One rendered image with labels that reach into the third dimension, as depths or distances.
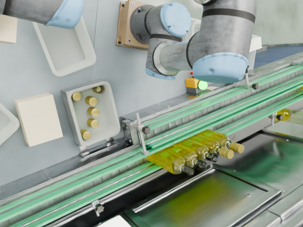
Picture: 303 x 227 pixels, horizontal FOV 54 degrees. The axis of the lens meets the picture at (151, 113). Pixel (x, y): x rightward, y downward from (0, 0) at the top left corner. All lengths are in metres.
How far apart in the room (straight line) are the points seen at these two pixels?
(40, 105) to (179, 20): 0.56
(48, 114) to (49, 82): 0.13
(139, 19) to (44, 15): 0.72
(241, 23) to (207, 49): 0.08
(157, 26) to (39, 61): 0.45
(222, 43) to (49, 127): 0.71
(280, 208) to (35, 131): 0.86
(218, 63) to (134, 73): 0.72
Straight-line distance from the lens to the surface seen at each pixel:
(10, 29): 0.79
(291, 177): 1.32
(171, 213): 1.11
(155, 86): 1.38
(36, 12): 0.49
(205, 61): 0.66
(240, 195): 1.16
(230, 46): 0.65
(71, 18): 0.50
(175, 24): 1.05
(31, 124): 1.12
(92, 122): 1.19
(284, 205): 1.11
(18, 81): 1.17
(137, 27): 1.18
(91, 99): 1.18
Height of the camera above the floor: 1.90
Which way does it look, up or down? 56 degrees down
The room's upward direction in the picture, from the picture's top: 106 degrees clockwise
